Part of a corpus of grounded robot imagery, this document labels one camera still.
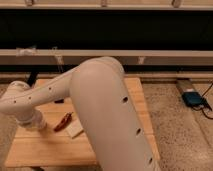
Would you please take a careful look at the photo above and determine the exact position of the white ceramic cup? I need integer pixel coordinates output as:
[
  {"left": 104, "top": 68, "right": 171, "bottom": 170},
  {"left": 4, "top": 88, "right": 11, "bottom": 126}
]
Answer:
[{"left": 29, "top": 121, "right": 46, "bottom": 131}]

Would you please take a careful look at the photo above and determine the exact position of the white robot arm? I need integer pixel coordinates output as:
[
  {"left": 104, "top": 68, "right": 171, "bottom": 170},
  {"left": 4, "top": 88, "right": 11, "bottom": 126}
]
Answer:
[{"left": 0, "top": 57, "right": 161, "bottom": 171}]

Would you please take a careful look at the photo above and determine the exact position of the black rectangular phone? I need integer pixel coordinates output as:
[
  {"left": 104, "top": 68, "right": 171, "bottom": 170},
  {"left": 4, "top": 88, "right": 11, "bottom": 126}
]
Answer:
[{"left": 54, "top": 99, "right": 64, "bottom": 103}]

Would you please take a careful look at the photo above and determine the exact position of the red chili pepper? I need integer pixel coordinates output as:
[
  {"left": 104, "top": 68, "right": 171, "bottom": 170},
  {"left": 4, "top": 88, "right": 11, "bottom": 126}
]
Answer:
[{"left": 54, "top": 113, "right": 72, "bottom": 132}]

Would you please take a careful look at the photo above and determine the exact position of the blue power box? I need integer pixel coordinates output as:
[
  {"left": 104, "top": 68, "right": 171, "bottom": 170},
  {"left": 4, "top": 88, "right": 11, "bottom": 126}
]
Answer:
[{"left": 182, "top": 92, "right": 202, "bottom": 107}]

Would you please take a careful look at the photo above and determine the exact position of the wooden table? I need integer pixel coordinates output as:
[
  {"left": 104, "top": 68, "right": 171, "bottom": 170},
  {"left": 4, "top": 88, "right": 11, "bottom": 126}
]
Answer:
[{"left": 5, "top": 78, "right": 160, "bottom": 168}]

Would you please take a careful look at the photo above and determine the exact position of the black table leg bracket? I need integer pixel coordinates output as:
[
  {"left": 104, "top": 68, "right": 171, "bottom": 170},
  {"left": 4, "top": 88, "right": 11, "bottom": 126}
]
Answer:
[{"left": 27, "top": 71, "right": 38, "bottom": 87}]

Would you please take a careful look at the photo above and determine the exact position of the black cable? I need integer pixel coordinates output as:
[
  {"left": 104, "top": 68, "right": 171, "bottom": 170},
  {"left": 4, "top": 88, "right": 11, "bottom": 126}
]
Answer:
[{"left": 193, "top": 82, "right": 213, "bottom": 120}]

